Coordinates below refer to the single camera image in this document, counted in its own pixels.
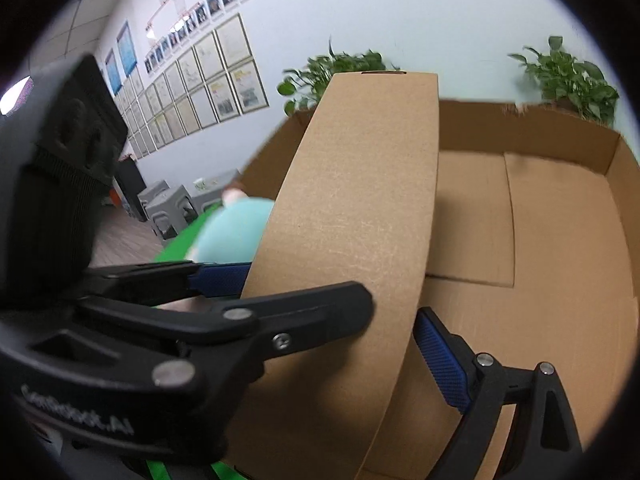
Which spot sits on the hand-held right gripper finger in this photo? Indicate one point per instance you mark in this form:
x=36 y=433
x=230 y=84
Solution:
x=442 y=360

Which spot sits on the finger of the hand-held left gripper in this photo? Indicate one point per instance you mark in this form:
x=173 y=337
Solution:
x=310 y=312
x=220 y=278

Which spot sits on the large brown cardboard box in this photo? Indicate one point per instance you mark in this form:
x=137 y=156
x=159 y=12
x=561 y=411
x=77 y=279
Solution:
x=550 y=260

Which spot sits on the person's left hand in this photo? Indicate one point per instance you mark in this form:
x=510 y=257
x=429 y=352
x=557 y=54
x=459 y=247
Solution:
x=80 y=120

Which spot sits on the grey plastic stool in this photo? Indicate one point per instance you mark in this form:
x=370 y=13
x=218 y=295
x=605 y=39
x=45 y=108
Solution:
x=152 y=197
x=172 y=210

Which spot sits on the black cabinet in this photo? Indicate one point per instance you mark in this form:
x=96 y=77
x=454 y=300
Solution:
x=131 y=185

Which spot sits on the green potted plant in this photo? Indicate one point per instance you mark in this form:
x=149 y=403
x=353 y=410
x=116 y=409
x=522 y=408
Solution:
x=315 y=77
x=575 y=82

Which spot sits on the row of framed portrait photos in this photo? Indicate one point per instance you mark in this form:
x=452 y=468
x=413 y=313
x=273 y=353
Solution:
x=215 y=2

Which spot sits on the wall of framed certificates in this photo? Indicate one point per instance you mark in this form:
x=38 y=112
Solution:
x=200 y=85

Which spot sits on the blue wall poster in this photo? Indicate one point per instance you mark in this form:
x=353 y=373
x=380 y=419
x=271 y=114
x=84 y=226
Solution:
x=127 y=50
x=113 y=72

